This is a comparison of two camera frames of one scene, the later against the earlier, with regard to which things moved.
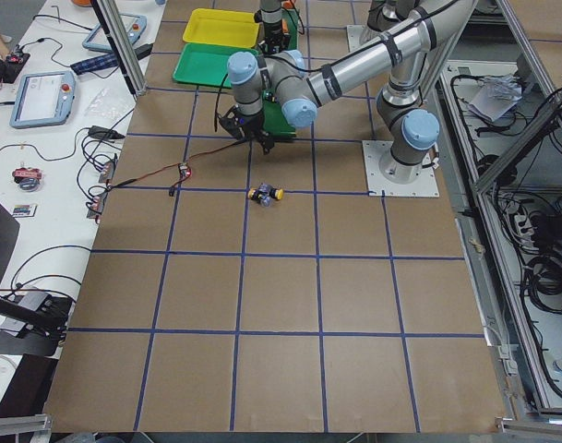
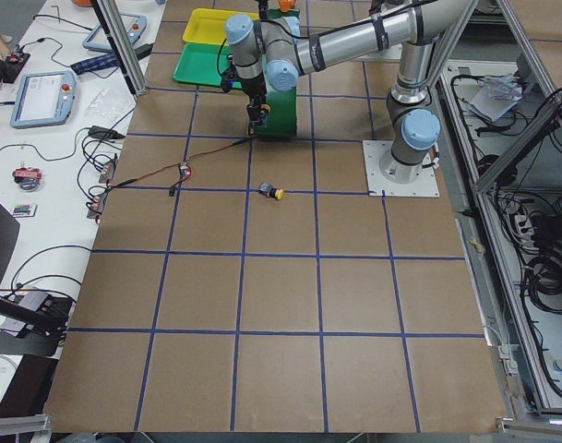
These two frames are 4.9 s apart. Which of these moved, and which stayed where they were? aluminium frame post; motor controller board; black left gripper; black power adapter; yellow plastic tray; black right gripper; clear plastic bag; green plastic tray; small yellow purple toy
Moved: small yellow purple toy; black right gripper; black left gripper
Stayed: black power adapter; green plastic tray; clear plastic bag; motor controller board; aluminium frame post; yellow plastic tray
